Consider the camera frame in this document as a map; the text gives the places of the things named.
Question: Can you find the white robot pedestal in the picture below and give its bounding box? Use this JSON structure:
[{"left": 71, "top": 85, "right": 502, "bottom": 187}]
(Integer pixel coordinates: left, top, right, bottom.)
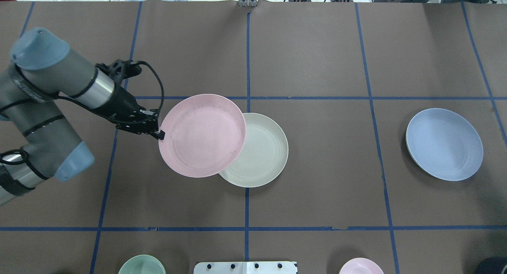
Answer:
[{"left": 193, "top": 261, "right": 298, "bottom": 274}]

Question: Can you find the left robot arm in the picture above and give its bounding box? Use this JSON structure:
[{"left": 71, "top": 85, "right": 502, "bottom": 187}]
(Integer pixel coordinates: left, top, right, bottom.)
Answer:
[{"left": 0, "top": 27, "right": 165, "bottom": 204}]

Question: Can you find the dark blue pot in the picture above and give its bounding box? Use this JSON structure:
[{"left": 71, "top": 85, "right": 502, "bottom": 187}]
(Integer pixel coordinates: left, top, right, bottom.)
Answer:
[{"left": 474, "top": 257, "right": 507, "bottom": 274}]

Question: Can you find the pink plate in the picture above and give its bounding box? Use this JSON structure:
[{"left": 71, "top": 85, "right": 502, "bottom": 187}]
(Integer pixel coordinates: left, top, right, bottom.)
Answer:
[{"left": 158, "top": 94, "right": 246, "bottom": 178}]

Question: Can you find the blue plate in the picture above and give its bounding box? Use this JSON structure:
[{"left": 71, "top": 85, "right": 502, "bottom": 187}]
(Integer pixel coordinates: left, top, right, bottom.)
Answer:
[{"left": 404, "top": 108, "right": 484, "bottom": 182}]

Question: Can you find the beige plate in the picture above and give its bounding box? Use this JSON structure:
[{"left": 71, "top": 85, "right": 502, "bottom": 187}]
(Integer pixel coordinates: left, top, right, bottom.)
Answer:
[{"left": 219, "top": 113, "right": 289, "bottom": 188}]

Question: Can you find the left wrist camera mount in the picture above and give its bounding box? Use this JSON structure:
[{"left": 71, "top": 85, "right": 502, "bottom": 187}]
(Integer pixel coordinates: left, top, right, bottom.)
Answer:
[{"left": 95, "top": 59, "right": 142, "bottom": 84}]

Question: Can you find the pink bowl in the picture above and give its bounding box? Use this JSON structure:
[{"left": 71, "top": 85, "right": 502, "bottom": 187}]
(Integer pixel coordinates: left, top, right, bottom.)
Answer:
[{"left": 339, "top": 257, "right": 384, "bottom": 274}]

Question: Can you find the green bowl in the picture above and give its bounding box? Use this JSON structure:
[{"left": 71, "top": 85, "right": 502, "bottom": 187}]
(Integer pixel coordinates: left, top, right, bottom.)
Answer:
[{"left": 118, "top": 255, "right": 166, "bottom": 274}]

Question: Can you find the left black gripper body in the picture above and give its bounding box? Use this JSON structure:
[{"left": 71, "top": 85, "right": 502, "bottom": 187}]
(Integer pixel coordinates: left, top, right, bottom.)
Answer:
[{"left": 104, "top": 88, "right": 160, "bottom": 135}]

